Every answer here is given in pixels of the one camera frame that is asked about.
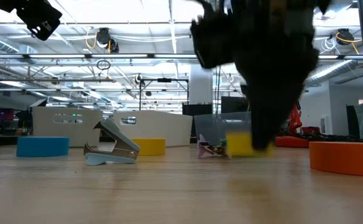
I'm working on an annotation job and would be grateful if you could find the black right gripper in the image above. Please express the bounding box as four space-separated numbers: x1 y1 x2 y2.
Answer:
190 0 332 151

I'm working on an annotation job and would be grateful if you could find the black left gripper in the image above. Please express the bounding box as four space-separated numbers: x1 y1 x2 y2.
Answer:
16 0 63 42

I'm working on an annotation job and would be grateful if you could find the yellow mini stapler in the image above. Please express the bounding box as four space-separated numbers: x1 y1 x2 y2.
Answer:
226 131 275 158

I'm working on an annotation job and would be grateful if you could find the purple staple remover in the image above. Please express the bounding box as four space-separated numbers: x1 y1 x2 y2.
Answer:
197 134 229 159

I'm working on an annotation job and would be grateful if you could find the orange tape roll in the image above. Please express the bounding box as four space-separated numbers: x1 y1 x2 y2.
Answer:
308 141 363 177

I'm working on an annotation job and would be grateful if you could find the yellow tape roll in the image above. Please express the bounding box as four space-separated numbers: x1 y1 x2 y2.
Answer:
131 138 167 156

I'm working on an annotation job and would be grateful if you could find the blue tape roll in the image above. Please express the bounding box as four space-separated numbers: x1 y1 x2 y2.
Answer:
16 136 70 158

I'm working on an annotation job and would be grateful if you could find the light blue staple remover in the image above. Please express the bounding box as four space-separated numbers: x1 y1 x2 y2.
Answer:
83 118 141 166

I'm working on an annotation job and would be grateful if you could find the red desk lamp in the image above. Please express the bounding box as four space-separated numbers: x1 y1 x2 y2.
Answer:
274 101 328 149

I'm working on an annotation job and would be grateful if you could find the black monitor back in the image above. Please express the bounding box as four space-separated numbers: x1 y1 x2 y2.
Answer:
181 103 213 116
221 96 250 114

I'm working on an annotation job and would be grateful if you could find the dark translucent plastic bin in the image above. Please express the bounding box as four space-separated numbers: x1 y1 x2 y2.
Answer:
194 111 254 147

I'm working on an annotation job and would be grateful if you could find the light grey plastic bin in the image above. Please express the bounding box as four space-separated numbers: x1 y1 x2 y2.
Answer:
32 106 104 148

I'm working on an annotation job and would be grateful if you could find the white plastic bin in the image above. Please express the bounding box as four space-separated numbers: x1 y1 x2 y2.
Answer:
113 110 194 148

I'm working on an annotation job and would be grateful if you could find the black ceiling cable reel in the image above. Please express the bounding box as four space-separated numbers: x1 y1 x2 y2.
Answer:
336 27 363 48
96 27 120 54

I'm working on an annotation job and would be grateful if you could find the black stand frame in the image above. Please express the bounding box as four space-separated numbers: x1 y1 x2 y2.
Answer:
139 77 190 111

